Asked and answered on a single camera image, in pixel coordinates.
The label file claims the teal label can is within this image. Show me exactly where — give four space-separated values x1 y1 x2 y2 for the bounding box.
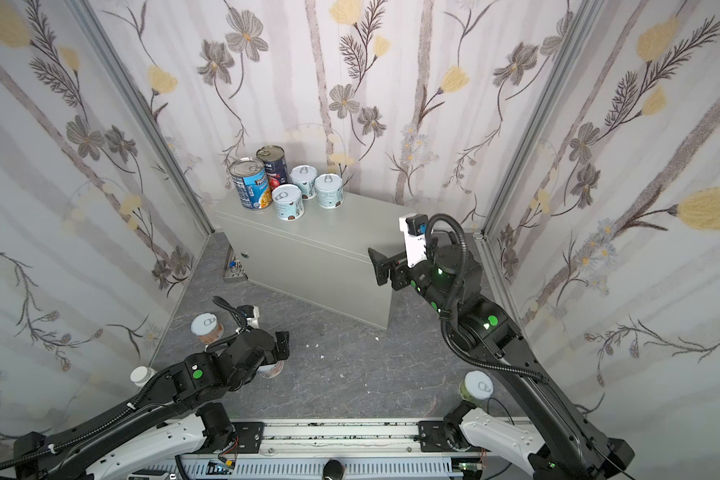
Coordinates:
272 184 304 221

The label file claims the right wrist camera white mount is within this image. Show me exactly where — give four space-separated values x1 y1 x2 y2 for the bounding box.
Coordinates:
399 214 428 268

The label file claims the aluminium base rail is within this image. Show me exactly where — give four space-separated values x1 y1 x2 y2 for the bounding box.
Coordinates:
125 416 595 480

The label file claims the green label can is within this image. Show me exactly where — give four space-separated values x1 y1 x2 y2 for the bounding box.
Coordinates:
290 165 318 199

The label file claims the white pill bottle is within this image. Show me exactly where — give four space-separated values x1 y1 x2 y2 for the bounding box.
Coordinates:
130 366 156 388

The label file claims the grey metal cabinet box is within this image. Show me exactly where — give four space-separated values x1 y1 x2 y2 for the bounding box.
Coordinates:
212 193 412 329

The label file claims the aluminium corner frame left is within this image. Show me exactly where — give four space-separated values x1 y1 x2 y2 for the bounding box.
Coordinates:
65 0 215 236

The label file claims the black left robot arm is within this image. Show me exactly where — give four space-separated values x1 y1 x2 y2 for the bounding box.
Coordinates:
14 329 290 479

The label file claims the blue label tall can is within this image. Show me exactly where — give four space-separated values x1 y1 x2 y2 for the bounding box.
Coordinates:
229 157 272 210

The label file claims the dark chopped tomatoes can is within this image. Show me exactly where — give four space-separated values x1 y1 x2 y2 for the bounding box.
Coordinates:
256 145 289 191

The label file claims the orange label can by arm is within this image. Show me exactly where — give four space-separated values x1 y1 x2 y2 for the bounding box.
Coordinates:
190 313 224 345

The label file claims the aluminium corner frame right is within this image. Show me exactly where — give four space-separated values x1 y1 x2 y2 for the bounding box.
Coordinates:
475 1 604 319

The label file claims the lime label can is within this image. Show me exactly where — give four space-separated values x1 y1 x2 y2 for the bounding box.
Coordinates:
459 370 494 404

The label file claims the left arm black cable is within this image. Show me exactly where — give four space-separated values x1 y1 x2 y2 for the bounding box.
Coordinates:
0 295 250 478

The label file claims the aluminium corner frame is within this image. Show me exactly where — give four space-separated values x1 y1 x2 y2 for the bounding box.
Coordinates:
65 0 215 236
475 1 604 319

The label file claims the red label can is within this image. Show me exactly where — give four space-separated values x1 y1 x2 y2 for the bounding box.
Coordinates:
257 361 284 379

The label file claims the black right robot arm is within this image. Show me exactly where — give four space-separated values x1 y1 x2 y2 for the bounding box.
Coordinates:
368 245 635 479

